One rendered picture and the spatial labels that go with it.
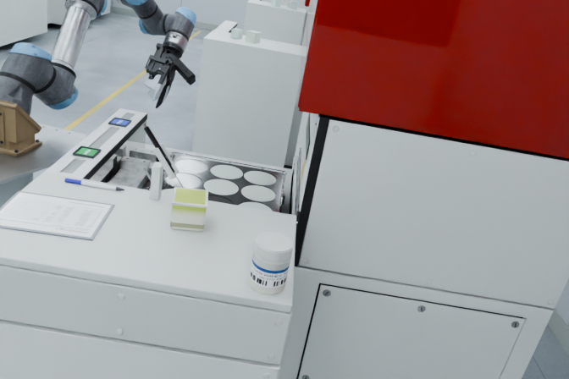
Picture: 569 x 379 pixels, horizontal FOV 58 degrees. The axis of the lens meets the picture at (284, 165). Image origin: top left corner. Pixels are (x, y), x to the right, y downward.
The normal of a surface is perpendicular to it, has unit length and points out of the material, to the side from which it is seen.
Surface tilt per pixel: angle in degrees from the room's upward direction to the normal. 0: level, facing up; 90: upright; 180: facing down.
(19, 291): 90
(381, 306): 90
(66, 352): 90
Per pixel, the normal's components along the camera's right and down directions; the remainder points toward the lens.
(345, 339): -0.04, 0.39
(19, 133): 0.97, 0.23
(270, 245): 0.17, -0.91
